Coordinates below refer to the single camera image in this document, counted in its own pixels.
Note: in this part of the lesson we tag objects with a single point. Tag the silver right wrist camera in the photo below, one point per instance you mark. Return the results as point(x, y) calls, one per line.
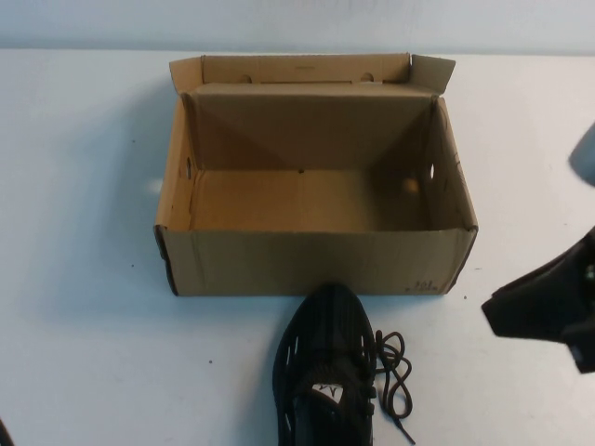
point(585, 158)

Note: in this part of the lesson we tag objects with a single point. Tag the black mesh sneaker with laces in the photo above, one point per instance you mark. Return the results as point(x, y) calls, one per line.
point(321, 325)

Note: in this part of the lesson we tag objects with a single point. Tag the brown cardboard shoe box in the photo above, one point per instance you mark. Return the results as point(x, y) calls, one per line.
point(321, 260)

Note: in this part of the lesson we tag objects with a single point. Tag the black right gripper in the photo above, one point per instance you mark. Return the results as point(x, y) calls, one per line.
point(586, 344)

